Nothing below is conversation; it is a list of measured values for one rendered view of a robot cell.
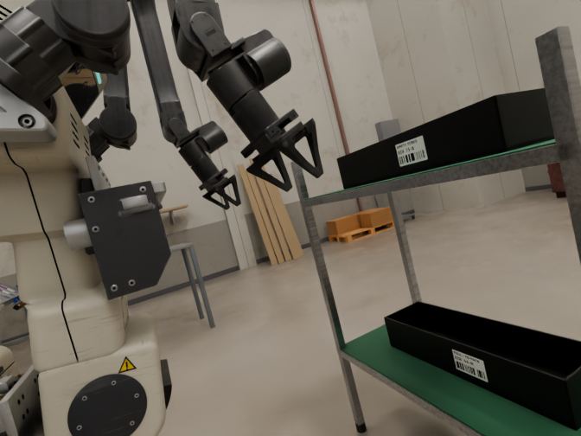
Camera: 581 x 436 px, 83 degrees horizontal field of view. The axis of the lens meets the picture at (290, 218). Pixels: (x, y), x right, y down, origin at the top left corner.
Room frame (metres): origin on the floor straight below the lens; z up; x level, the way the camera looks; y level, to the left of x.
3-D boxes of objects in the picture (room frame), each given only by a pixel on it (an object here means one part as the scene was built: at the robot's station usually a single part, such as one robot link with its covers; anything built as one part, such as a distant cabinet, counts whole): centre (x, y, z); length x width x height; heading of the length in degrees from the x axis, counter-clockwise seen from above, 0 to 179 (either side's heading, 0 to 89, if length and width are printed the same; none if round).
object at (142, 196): (0.61, 0.30, 0.99); 0.28 x 0.16 x 0.22; 24
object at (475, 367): (0.95, -0.43, 0.41); 0.57 x 0.17 x 0.11; 23
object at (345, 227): (6.08, -1.24, 0.19); 1.10 x 0.73 x 0.39; 113
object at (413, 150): (0.94, -0.40, 1.01); 0.57 x 0.17 x 0.11; 24
